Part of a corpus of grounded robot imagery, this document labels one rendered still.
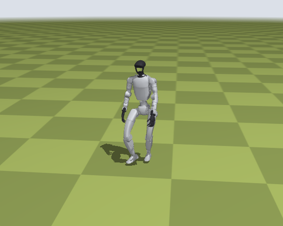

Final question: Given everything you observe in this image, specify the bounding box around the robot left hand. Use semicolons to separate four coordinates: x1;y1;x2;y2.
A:
147;110;156;127

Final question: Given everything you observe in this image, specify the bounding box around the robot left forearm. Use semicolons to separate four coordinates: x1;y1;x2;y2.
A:
151;94;158;114

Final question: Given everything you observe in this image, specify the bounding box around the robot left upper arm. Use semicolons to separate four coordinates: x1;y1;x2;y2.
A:
148;77;158;100

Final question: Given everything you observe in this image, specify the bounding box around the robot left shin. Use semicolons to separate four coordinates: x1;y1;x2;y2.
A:
146;136;153;155

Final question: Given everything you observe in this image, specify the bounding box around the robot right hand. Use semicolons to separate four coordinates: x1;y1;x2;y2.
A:
122;107;126;123

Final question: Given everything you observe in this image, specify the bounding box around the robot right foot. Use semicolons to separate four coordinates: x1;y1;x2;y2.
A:
126;154;139;164

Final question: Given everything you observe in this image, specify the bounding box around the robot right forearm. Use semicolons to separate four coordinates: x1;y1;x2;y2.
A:
122;92;130;110

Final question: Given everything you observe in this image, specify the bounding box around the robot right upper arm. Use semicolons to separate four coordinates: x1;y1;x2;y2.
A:
125;76;133;97

